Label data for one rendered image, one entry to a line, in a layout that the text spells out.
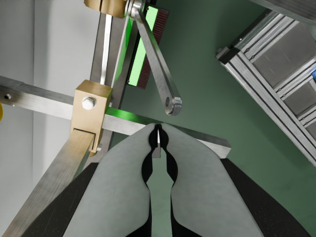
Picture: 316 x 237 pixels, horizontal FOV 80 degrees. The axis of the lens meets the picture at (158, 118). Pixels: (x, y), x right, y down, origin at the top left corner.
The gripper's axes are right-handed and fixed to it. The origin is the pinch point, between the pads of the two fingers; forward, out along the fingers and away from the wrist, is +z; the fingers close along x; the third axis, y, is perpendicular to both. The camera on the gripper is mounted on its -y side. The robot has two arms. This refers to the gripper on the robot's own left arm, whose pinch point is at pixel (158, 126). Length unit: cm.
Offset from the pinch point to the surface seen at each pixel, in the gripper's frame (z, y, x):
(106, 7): 14.3, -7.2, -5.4
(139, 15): 12.8, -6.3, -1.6
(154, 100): 101, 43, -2
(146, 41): 7.6, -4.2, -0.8
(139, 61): 31.1, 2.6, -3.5
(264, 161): 102, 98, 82
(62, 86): 39.3, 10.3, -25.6
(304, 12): 15.2, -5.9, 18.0
